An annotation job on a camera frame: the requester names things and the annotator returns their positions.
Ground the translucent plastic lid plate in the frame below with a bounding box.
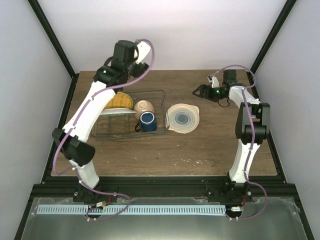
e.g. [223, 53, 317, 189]
[166, 103, 200, 134]

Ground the yellow woven pattern plate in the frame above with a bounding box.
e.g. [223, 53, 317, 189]
[104, 92, 134, 109]

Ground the beige ceramic bowl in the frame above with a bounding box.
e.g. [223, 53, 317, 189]
[133, 100, 155, 120]

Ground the black wire dish rack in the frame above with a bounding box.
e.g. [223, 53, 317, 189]
[89, 90, 168, 140]

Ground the dark blue ceramic mug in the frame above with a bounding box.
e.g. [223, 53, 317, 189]
[134, 111, 157, 133]

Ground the red and teal plate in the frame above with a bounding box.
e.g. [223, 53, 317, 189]
[100, 107, 137, 116]

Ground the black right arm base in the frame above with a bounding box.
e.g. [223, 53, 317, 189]
[206, 180, 249, 203]

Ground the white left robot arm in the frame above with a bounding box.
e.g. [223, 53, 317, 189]
[52, 39, 155, 202]

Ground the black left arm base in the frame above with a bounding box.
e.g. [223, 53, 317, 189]
[73, 185, 118, 204]

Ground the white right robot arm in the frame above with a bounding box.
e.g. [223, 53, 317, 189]
[192, 69, 271, 184]

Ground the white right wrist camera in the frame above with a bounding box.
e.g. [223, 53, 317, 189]
[207, 74, 220, 88]

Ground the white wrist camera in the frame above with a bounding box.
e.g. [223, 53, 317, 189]
[134, 40, 151, 64]
[207, 74, 220, 88]

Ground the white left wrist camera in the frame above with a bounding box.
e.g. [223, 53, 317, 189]
[134, 40, 151, 64]

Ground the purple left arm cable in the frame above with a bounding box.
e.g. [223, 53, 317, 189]
[53, 38, 131, 222]

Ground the black aluminium frame rail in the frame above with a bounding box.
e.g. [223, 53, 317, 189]
[32, 176, 297, 200]

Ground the light blue slotted cable duct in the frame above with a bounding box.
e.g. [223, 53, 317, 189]
[36, 204, 226, 216]

